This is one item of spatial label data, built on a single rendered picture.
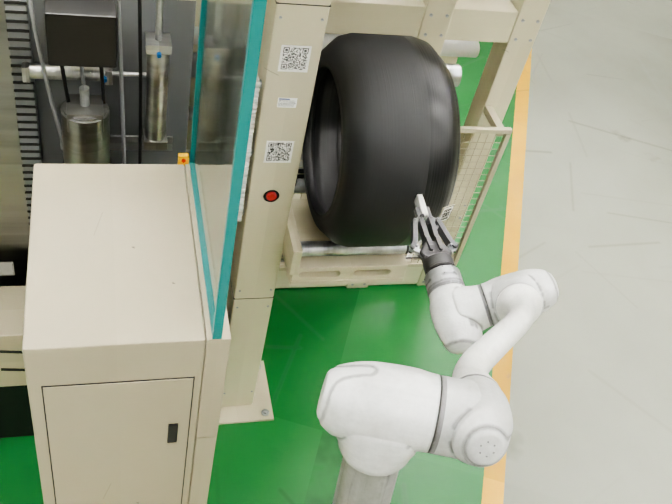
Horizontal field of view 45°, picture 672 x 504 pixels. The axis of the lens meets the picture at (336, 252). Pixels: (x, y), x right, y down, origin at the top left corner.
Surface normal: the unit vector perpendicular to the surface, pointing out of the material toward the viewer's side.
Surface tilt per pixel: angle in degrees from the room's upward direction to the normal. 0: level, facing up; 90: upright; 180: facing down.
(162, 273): 0
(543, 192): 0
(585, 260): 0
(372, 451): 80
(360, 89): 47
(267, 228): 90
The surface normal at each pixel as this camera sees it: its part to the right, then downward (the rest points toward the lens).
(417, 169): 0.26, 0.35
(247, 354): 0.21, 0.72
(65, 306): 0.18, -0.69
